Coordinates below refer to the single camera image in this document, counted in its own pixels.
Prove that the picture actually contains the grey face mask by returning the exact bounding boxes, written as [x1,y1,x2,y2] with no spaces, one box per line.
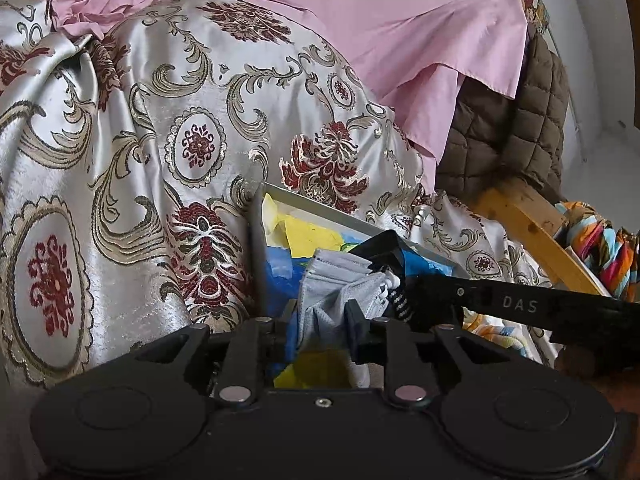
[296,249,400,351]

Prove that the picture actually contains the striped pastel sock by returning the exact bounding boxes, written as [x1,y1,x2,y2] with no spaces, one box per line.
[462,308,532,358]

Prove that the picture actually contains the colourful striped fabric bundle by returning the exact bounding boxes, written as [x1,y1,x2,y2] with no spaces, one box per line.
[555,202,639,302]

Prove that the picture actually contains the grey tray with cartoon lining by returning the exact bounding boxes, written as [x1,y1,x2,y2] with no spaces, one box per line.
[250,184,460,389]

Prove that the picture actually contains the brown quilted jacket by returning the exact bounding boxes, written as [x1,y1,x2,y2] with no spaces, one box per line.
[436,32,570,200]

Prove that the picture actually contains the floral satin bedspread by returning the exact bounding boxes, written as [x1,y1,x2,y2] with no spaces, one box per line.
[1,0,549,396]

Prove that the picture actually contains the pink hanging sheet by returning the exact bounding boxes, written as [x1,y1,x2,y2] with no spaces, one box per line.
[53,0,527,188]

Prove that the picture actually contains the cartoon wall poster right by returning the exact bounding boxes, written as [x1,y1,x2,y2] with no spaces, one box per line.
[521,0,550,35]

